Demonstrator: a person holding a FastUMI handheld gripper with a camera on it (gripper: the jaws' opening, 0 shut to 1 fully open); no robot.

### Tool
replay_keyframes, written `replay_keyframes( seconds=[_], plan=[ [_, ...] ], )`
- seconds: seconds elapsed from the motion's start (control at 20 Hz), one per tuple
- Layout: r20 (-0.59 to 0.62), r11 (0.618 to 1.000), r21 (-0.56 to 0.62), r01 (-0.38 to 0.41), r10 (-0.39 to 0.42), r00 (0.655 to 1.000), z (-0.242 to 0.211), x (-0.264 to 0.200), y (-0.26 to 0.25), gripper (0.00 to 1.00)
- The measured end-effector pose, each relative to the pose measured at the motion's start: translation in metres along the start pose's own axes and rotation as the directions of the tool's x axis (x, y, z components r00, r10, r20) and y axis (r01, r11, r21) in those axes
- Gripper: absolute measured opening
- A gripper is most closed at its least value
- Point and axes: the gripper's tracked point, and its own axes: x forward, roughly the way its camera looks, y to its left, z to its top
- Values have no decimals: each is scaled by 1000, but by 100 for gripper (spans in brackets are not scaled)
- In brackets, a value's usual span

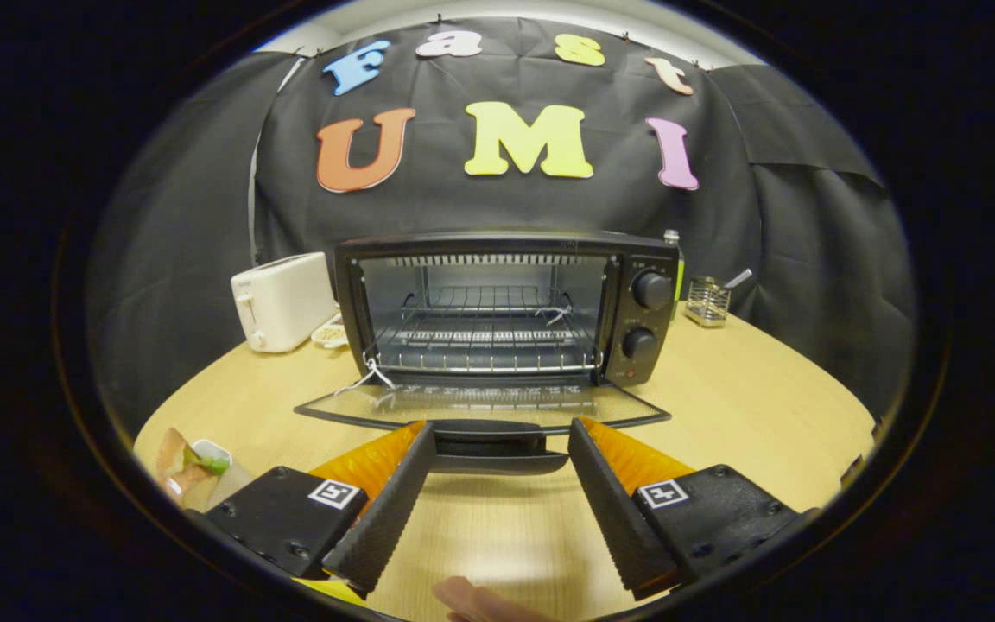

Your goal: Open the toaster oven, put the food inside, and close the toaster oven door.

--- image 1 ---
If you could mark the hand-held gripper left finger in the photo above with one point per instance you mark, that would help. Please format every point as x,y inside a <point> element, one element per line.
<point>394,510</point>

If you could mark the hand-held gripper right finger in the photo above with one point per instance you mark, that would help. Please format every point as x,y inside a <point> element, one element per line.
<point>610,510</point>

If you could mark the black toaster oven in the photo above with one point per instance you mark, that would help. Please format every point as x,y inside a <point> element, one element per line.
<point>666,324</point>

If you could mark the toast sandwich with lettuce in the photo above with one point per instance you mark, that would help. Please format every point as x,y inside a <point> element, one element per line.
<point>174,458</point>

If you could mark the white pop-up toaster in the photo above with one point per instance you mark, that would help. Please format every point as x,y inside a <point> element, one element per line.
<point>286,298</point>

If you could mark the small dish of nuts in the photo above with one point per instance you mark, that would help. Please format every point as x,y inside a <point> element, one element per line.
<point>331,333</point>

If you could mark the white plastic dish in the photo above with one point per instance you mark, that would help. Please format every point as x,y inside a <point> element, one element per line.
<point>212,449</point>

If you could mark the green label bottle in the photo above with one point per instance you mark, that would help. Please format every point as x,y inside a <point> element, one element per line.
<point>681,268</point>

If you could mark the black backdrop cloth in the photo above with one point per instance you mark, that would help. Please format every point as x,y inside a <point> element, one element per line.
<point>506,207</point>

